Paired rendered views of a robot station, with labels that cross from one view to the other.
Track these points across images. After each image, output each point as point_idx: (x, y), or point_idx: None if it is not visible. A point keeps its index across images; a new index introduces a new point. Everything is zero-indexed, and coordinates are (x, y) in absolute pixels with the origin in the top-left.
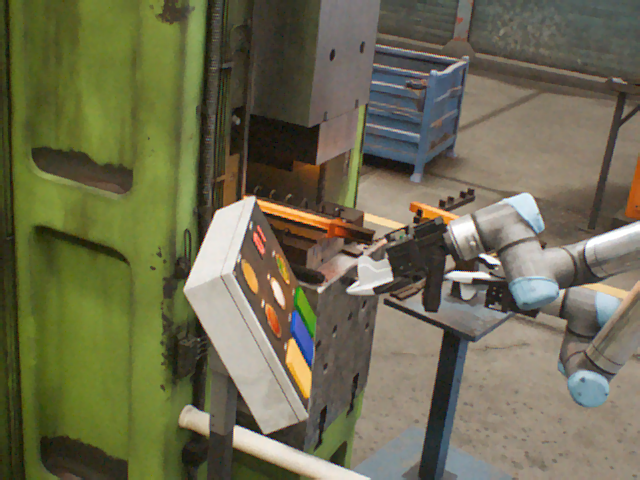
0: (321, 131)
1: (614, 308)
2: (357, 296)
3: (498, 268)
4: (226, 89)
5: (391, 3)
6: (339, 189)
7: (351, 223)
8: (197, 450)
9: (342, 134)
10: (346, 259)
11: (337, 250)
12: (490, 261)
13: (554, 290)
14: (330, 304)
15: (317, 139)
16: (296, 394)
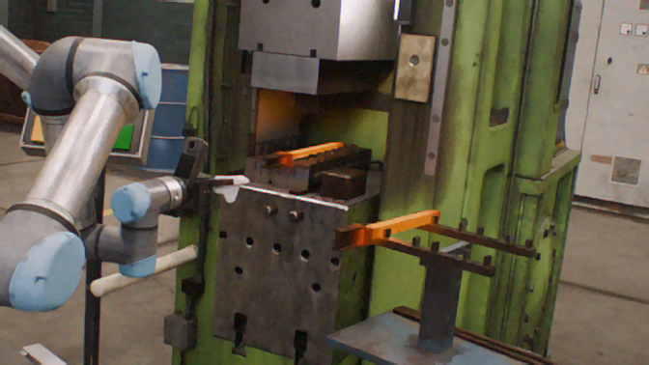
0: (255, 58)
1: (116, 190)
2: (288, 234)
3: (200, 173)
4: (233, 21)
5: None
6: (417, 182)
7: (322, 175)
8: (185, 279)
9: (290, 73)
10: (284, 191)
11: (296, 187)
12: (220, 176)
13: (23, 93)
14: (238, 207)
15: (252, 64)
16: (23, 129)
